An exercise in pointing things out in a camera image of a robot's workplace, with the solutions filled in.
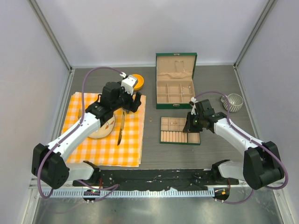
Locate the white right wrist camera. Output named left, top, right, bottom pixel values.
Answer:
left=189, top=97, right=198, bottom=115

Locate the beige bird pattern plate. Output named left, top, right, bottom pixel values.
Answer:
left=88, top=115, right=115, bottom=139

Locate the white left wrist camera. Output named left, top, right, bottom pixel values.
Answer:
left=120, top=72, right=138, bottom=96

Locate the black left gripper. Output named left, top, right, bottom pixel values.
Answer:
left=111, top=82, right=141, bottom=112

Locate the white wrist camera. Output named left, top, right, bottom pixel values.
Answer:
left=120, top=72, right=138, bottom=96
left=189, top=97, right=198, bottom=115

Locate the orange white checkered cloth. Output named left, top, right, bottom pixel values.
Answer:
left=67, top=95, right=146, bottom=167

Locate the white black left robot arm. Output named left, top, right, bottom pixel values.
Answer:
left=31, top=82, right=142, bottom=189

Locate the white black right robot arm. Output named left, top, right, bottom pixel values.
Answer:
left=183, top=97, right=285, bottom=190

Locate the green jewelry tray insert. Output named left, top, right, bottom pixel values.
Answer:
left=160, top=117, right=200, bottom=145

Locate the white slotted cable duct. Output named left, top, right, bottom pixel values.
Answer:
left=51, top=188, right=214, bottom=198

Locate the orange bowl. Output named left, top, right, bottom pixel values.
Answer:
left=132, top=74, right=144, bottom=91

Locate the green jewelry box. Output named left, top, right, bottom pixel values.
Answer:
left=156, top=52, right=197, bottom=110

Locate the black handled knife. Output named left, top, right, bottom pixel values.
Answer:
left=117, top=111, right=125, bottom=146

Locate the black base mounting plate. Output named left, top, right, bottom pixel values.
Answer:
left=85, top=169, right=239, bottom=191

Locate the grey striped mug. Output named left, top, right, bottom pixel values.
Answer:
left=220, top=93, right=244, bottom=112

